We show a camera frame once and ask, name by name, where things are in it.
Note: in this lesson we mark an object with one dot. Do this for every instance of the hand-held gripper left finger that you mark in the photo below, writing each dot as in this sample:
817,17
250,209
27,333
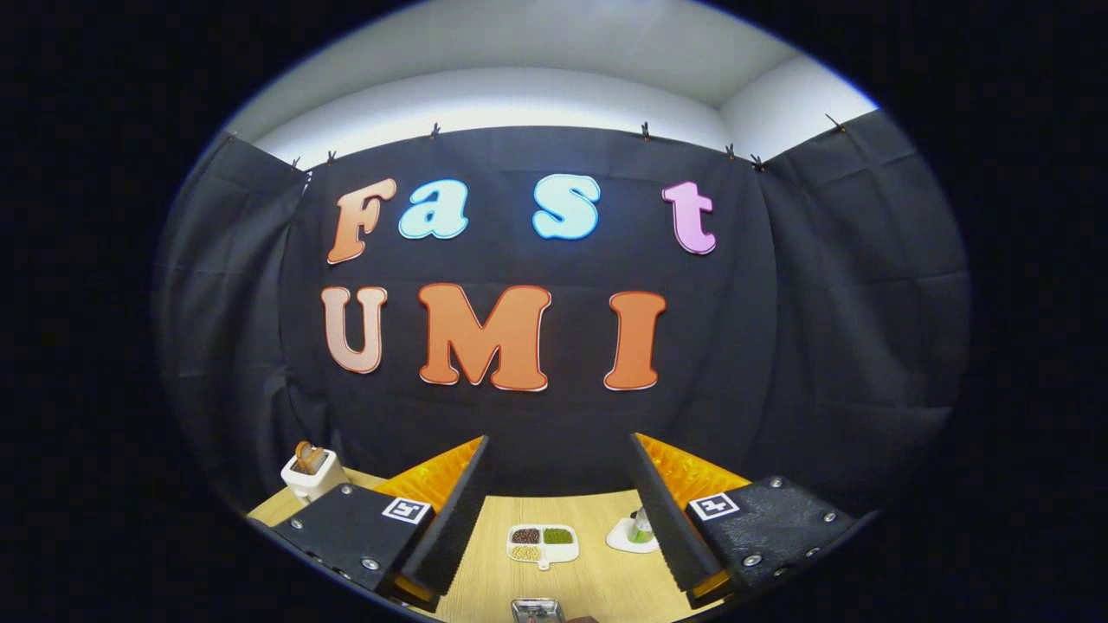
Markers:
454,519

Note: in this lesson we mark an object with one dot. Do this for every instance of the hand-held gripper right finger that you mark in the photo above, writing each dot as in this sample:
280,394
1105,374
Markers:
671,519

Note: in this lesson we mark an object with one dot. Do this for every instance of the white coaster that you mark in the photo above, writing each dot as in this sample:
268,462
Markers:
621,538

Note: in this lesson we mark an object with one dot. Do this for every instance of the white divided bean dish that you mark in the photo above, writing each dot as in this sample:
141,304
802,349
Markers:
544,545

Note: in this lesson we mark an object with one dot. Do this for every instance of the cream white toaster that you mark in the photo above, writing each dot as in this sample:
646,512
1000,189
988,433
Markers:
312,483

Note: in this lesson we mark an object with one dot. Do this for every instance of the toasted bread slice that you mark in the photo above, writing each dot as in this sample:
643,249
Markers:
307,456

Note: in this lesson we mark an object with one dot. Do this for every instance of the small green label bottle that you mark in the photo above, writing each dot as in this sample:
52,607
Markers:
642,528

